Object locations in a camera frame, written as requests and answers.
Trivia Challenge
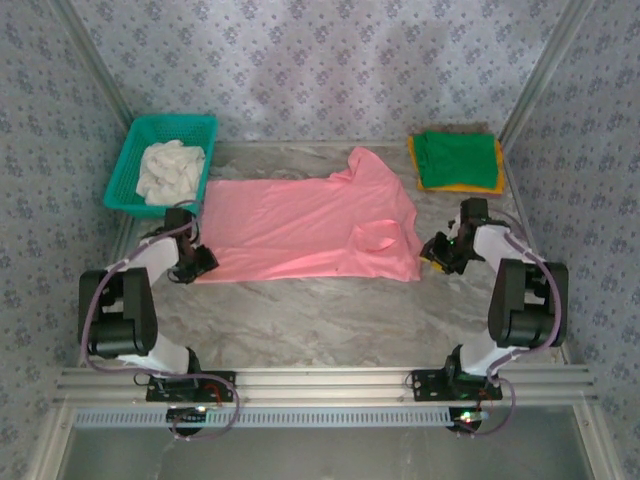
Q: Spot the pink t-shirt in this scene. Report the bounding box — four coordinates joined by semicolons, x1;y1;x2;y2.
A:
194;145;425;285

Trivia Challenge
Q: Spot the stack of folded clothes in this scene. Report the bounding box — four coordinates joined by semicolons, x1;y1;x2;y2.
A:
407;133;505;195

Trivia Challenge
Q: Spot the crumpled white t-shirt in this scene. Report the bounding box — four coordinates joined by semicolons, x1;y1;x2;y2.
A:
135;139;208;206

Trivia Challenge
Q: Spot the folded green t-shirt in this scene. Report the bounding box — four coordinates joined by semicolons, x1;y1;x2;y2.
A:
412;129;499;190

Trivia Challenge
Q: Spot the teal plastic basket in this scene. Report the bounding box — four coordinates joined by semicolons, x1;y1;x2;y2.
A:
103;114;220;220

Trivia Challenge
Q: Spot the black right controller board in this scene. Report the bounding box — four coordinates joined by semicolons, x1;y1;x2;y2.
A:
447;407;489;435

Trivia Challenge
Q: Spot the black controller board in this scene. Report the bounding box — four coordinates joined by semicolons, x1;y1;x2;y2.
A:
166;405;209;435
447;407;489;435

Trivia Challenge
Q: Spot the black left controller board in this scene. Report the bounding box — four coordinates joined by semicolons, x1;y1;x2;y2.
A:
166;405;209;435

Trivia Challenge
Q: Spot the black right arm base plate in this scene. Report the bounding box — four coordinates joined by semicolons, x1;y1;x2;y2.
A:
410;368;504;402

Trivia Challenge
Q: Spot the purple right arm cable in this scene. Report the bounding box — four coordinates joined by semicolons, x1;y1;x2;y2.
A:
447;207;571;440

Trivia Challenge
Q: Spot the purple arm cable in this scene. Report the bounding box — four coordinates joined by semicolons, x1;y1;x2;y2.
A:
447;207;571;440
79;199;241;442

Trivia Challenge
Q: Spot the aluminium mounting rail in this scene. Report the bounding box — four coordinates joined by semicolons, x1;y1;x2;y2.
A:
54;366;599;404

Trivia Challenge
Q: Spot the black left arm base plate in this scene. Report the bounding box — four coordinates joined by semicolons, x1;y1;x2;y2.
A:
145;370;237;404

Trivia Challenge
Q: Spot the aluminium frame post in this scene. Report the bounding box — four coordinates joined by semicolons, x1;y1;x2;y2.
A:
497;0;599;366
47;0;139;369

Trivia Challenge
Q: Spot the grey slotted cable duct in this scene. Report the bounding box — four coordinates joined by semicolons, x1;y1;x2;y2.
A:
72;407;496;430

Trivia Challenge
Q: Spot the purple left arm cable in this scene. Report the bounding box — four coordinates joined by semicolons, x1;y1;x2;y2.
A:
79;199;241;442

